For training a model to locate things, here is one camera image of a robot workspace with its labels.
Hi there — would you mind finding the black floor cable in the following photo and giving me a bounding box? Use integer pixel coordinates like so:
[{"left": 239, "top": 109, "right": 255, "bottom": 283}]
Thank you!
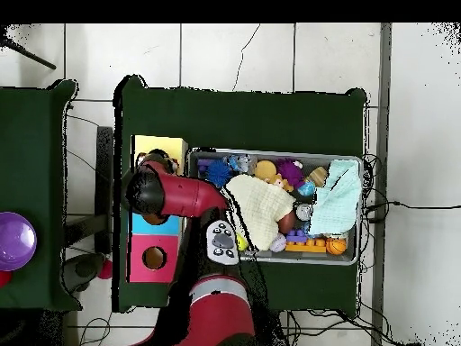
[{"left": 363, "top": 200, "right": 461, "bottom": 211}]

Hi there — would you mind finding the blue spiky ball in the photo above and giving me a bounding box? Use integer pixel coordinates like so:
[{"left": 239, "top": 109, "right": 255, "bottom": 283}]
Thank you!
[{"left": 206, "top": 159, "right": 233, "bottom": 188}]

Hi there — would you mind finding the shallow clear mesh bin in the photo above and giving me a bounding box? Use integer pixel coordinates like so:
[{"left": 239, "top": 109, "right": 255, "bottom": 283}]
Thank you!
[{"left": 186, "top": 147, "right": 363, "bottom": 266}]

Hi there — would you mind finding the purple plastic bowl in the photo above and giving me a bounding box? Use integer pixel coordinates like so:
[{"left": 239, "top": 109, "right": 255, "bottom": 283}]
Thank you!
[{"left": 0, "top": 211, "right": 38, "bottom": 272}]

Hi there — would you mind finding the purple plush toy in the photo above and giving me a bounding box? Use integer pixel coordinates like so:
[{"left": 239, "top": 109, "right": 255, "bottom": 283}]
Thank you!
[{"left": 275, "top": 158, "right": 305, "bottom": 188}]

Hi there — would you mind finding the mint waffle cloth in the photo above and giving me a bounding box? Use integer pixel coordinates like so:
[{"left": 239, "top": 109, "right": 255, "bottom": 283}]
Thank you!
[{"left": 308, "top": 159, "right": 362, "bottom": 235}]

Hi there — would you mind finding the globe print ball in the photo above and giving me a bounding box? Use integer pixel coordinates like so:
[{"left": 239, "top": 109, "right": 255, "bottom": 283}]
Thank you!
[{"left": 296, "top": 179, "right": 317, "bottom": 198}]

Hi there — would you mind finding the cream waffle cloth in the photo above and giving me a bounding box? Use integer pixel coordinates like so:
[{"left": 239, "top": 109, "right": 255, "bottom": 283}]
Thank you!
[{"left": 224, "top": 173, "right": 296, "bottom": 251}]

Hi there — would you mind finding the wooden box with three holes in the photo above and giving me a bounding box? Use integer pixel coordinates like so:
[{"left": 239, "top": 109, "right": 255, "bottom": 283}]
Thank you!
[{"left": 127, "top": 134, "right": 189, "bottom": 284}]

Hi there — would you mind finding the orange building block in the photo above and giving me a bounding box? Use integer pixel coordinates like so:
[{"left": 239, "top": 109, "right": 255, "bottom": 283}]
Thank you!
[{"left": 285, "top": 237, "right": 327, "bottom": 253}]

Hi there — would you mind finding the small brown football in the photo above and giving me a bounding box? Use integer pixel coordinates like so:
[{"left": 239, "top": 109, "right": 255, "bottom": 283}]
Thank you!
[{"left": 277, "top": 210, "right": 297, "bottom": 234}]

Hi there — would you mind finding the thin black rod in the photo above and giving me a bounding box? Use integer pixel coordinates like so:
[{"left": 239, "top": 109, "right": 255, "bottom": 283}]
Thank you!
[{"left": 0, "top": 35, "right": 57, "bottom": 70}]

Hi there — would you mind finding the dark green side tablecloth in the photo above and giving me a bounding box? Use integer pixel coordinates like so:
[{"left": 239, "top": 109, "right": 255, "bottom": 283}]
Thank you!
[{"left": 0, "top": 79, "right": 81, "bottom": 313}]

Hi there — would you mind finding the small orange basketball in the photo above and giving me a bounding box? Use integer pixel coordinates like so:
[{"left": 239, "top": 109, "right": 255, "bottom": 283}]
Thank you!
[{"left": 325, "top": 237, "right": 348, "bottom": 256}]

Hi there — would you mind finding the tan plush monkey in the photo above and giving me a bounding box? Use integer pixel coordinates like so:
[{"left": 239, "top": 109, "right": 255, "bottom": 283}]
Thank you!
[{"left": 253, "top": 159, "right": 294, "bottom": 193}]

